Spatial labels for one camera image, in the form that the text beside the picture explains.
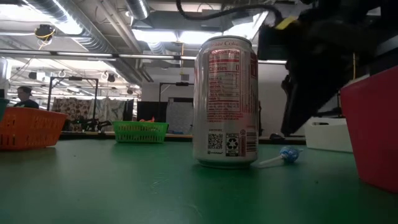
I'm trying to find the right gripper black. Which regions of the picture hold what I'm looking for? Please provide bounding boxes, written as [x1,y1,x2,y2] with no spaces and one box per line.
[257,6,383,136]

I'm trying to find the white plastic bin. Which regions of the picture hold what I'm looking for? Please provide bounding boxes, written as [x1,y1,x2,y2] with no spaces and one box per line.
[304,116,354,154]

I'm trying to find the blue wrapped lollipop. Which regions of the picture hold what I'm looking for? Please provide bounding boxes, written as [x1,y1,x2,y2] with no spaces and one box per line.
[258,145,304,167]

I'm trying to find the red plastic tray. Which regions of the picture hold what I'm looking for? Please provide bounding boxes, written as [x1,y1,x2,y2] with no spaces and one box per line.
[340,65,398,195]

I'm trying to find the silver soda can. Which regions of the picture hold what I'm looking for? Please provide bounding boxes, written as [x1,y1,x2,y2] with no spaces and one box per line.
[192,35,260,169]

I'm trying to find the grey panel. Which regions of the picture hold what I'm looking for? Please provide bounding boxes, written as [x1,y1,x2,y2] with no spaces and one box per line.
[166,97,195,135]

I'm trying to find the black panel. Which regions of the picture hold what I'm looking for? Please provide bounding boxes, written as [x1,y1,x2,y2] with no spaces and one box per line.
[136,101,169,123]

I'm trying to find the green plastic basket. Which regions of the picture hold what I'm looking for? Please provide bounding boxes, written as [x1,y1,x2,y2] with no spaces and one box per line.
[112,120,170,144]

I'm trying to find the long light tube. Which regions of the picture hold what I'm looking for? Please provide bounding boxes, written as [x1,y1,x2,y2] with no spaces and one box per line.
[0,49,287,65]

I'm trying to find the black workstation equipment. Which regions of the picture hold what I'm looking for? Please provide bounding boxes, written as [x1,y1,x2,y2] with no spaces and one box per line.
[63,118,113,133]

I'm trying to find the patterned hanging fabric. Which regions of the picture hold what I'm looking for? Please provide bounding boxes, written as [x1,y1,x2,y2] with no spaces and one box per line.
[51,96,135,131]

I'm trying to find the black round ceiling device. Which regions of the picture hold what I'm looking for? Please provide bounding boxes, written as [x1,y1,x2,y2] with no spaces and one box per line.
[34,24,57,42]

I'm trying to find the orange plastic basket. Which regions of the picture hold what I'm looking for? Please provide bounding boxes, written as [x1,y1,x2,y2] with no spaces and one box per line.
[0,106,69,152]

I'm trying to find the person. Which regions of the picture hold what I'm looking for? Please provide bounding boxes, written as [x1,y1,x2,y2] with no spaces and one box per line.
[14,86,40,110]

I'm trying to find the teal plastic bin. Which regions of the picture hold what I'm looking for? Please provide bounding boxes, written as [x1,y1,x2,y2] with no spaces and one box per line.
[0,98,11,123]

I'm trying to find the yellow cable tag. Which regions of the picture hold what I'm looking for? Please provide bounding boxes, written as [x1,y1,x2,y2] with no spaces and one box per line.
[275,15,299,30]

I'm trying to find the black metal frame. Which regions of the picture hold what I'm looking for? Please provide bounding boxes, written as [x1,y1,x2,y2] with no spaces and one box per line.
[159,82,195,102]
[47,76,99,111]

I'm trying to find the right gripper black camera cable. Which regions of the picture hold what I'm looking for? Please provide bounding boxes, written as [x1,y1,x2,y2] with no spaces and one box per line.
[175,0,282,22]

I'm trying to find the silver ventilation duct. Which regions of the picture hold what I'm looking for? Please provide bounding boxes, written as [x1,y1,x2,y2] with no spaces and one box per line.
[125,0,150,20]

